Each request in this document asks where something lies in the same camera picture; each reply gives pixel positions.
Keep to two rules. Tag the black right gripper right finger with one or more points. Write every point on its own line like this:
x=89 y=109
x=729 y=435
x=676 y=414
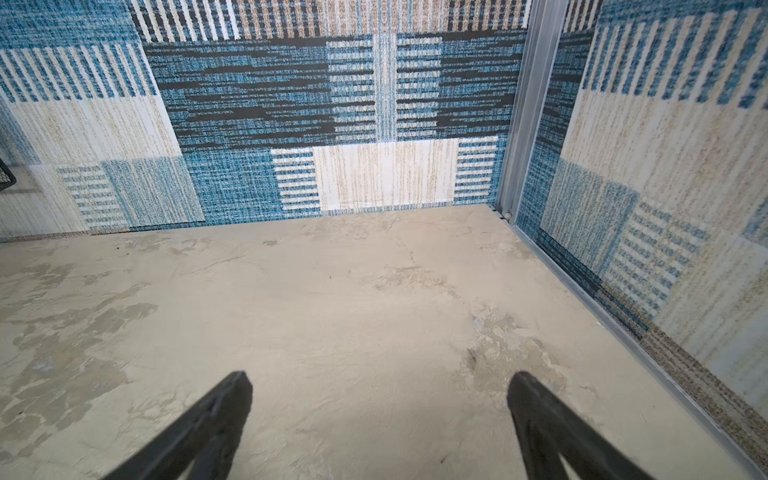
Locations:
x=551 y=435

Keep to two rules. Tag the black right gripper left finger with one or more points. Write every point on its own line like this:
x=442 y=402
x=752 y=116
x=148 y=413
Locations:
x=202 y=442

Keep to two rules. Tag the black wire mesh shelf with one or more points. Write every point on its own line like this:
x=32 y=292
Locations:
x=7 y=178

